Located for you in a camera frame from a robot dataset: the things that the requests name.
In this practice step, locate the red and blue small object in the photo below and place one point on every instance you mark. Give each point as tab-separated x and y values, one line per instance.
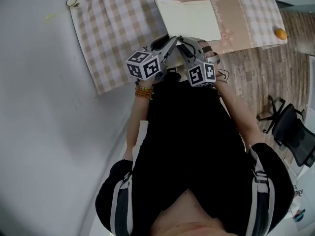
299	215

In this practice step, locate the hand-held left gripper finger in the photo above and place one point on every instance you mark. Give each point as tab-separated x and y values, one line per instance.
160	41
168	48

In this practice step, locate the black office chair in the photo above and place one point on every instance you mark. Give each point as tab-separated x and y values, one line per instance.
292	134

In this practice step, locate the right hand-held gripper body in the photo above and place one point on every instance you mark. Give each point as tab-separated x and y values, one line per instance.
201	72

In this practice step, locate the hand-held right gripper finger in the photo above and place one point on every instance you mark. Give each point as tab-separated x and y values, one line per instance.
186	54
195	45

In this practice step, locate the person's black garment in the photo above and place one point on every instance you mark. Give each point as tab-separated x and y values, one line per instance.
189	136

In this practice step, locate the checkered beige floral tablecloth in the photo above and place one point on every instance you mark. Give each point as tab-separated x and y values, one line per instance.
110	38

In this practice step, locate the person's right forearm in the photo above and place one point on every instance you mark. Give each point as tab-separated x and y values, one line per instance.
238	114

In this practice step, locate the person's right hand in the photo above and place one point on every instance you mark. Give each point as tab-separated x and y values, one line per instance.
209	54

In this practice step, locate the person's left forearm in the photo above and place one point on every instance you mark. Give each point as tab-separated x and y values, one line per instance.
136	124

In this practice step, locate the blue-covered notebook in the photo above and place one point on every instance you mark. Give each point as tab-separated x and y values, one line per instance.
192	18

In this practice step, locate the person's left black shoe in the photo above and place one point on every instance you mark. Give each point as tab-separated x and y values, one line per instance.
174	77

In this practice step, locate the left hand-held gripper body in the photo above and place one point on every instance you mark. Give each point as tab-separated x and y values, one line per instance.
142	64

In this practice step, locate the black waist device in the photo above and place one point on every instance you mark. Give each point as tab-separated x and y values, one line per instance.
214	90

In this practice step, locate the orange fruit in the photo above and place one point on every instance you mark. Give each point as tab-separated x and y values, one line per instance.
281	34

